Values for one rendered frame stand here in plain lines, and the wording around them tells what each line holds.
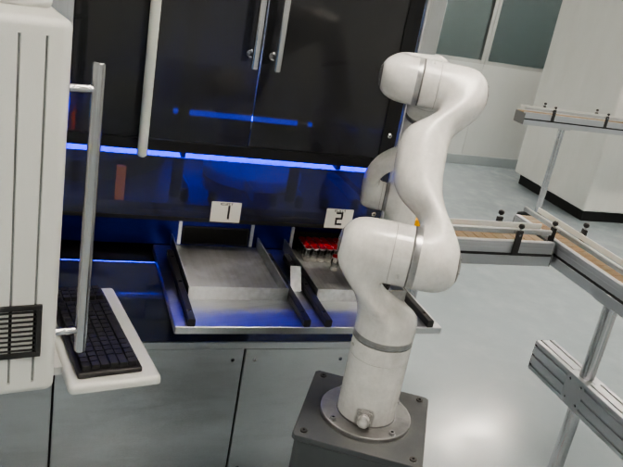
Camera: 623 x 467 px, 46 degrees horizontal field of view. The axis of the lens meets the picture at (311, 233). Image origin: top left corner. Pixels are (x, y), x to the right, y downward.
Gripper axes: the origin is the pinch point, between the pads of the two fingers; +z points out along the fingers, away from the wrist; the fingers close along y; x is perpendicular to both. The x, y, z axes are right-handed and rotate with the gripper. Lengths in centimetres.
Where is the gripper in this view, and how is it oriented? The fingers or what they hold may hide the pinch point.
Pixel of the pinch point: (384, 283)
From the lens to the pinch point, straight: 204.0
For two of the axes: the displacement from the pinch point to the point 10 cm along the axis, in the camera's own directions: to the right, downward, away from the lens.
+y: -9.4, -0.5, -3.4
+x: 2.9, 3.9, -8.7
